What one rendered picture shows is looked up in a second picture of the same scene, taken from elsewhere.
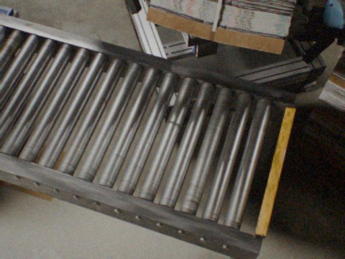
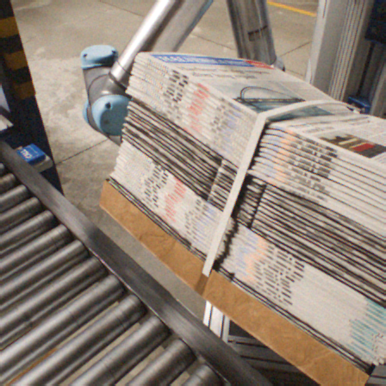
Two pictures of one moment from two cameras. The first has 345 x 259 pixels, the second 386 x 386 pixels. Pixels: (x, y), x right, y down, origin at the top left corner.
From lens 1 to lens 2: 0.80 m
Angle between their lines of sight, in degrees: 26
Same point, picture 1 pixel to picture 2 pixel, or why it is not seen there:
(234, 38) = (245, 312)
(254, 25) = (297, 299)
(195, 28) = (171, 253)
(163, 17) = (123, 208)
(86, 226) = not seen: outside the picture
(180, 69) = (177, 319)
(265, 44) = (314, 361)
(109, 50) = (93, 242)
